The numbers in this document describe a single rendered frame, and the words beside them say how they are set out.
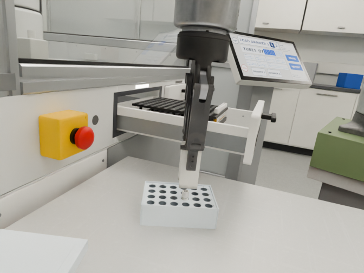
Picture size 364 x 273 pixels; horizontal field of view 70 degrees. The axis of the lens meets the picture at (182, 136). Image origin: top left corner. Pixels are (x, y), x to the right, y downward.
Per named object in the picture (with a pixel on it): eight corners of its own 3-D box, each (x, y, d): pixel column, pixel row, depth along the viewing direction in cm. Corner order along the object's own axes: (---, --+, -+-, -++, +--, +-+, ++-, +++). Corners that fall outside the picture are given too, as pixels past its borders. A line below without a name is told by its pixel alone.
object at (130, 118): (252, 130, 81) (256, 111, 79) (244, 155, 57) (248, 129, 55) (137, 111, 92) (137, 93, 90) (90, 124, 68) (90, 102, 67)
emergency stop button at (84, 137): (96, 147, 47) (97, 125, 46) (81, 153, 43) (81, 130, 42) (82, 143, 48) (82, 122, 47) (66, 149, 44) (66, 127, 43)
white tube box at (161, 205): (208, 202, 51) (210, 184, 50) (215, 229, 43) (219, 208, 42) (143, 198, 50) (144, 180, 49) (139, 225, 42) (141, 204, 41)
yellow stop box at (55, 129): (91, 150, 49) (91, 112, 47) (63, 162, 43) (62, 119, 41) (69, 145, 51) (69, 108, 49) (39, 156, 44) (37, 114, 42)
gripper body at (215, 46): (237, 32, 33) (227, 104, 36) (223, 37, 42) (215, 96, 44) (179, 26, 33) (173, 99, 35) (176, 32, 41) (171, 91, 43)
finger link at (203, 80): (209, 63, 38) (217, 58, 32) (206, 99, 39) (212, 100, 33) (193, 61, 37) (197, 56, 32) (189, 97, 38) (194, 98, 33)
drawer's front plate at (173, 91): (190, 107, 120) (193, 83, 117) (167, 117, 93) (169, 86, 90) (187, 106, 121) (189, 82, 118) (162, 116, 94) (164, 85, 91)
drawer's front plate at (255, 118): (258, 135, 82) (264, 100, 79) (250, 166, 55) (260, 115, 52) (252, 134, 83) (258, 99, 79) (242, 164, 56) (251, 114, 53)
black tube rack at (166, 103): (225, 128, 79) (228, 106, 77) (212, 142, 63) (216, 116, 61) (157, 116, 85) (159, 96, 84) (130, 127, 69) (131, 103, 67)
